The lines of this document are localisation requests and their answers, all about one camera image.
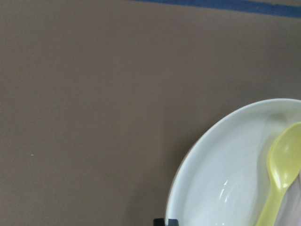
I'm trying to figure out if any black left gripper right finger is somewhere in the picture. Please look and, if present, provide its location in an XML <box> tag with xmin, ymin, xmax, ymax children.
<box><xmin>168</xmin><ymin>219</ymin><xmax>179</xmax><ymax>226</ymax></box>

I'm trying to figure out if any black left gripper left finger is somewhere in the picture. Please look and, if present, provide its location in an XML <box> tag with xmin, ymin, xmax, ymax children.
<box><xmin>153</xmin><ymin>218</ymin><xmax>164</xmax><ymax>226</ymax></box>

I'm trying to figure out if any white round plate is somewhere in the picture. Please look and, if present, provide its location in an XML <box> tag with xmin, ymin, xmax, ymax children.
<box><xmin>165</xmin><ymin>98</ymin><xmax>301</xmax><ymax>226</ymax></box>

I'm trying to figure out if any yellow plastic spoon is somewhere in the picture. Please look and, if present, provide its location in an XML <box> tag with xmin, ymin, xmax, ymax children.
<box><xmin>256</xmin><ymin>122</ymin><xmax>301</xmax><ymax>226</ymax></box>

